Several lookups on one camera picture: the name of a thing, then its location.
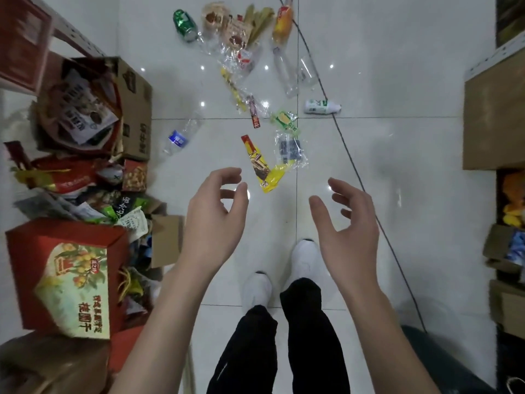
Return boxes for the person's right hand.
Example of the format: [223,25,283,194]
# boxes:
[308,178,380,292]

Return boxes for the person's left hand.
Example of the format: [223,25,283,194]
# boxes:
[180,167,249,280]

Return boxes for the person's left forearm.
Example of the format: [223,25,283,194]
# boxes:
[107,262,218,394]

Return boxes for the person's right forearm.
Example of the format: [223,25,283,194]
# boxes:
[338,279,441,394]

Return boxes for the yellow red snack wrapper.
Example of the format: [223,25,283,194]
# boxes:
[240,134,295,194]

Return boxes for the person's right white shoe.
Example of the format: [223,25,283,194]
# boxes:
[287,239,322,289]

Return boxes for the person's white shoe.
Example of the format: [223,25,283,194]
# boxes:
[241,271,273,314]
[287,239,322,289]

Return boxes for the clear plastic bag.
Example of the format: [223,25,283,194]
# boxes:
[274,130,309,169]

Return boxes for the clear bottle with blue label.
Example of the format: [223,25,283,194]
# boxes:
[161,112,204,157]

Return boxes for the small brown cardboard box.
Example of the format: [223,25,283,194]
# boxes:
[149,214,185,270]

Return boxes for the person's left white shoe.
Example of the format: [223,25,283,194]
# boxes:
[241,271,273,314]

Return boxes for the red stick wrapper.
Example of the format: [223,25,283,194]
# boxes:
[246,95,262,129]

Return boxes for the green yellow candy wrapper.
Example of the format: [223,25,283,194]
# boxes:
[270,110,300,134]

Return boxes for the small white bottle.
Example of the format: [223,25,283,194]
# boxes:
[304,98,342,116]

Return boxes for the nut print snack packet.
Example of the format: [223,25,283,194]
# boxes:
[122,159,149,193]

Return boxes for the yellow strip wrapper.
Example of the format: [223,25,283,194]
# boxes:
[220,67,249,114]

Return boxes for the black trousers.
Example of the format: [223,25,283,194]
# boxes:
[206,277,352,394]

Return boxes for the open brown cardboard box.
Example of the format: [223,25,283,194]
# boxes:
[36,56,153,162]

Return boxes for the pile of snack wrappers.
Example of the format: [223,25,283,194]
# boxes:
[4,140,169,320]

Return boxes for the short clear plastic bottle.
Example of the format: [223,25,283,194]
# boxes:
[297,53,320,89]

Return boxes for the tall clear plastic bottle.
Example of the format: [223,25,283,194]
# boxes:
[272,47,299,99]

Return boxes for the crumpled clear plastic wrap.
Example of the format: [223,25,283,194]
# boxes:
[197,32,264,80]

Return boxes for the brown red snack packet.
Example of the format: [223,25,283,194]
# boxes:
[221,15,253,52]

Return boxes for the red snack bag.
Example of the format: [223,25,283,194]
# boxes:
[15,155,124,195]

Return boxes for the cardboard box with blue packets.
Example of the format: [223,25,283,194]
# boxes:
[482,224,525,276]

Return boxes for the round instant noodle bowl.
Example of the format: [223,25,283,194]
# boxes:
[38,69,123,154]

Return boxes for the green drink can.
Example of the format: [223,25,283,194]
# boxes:
[173,9,200,42]

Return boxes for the large plain cardboard box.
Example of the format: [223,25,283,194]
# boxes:
[463,48,525,171]

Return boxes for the yellow green snack packet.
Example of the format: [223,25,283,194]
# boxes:
[244,4,276,46]

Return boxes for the yellow toy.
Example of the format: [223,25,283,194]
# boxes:
[501,171,525,229]

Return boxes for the beige snack packet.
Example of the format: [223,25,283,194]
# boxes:
[200,1,231,38]

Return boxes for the orange drink bottle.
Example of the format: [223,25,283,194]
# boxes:
[272,0,294,48]

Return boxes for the red box with fruit print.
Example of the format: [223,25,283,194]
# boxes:
[5,218,130,340]

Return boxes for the dark green bag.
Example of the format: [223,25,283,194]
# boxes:
[401,325,497,394]

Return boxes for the closed brown cardboard box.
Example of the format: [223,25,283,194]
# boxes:
[488,279,525,340]

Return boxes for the brown cardboard sheet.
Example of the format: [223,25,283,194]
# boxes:
[0,331,112,394]

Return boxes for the dark red box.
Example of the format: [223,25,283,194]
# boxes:
[0,0,55,95]

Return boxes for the black cable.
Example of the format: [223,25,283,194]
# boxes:
[276,0,428,334]

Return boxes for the white metal shelf rail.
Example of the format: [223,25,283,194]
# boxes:
[463,30,525,82]

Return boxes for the grey metal shelf rail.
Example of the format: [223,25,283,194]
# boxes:
[25,0,108,59]

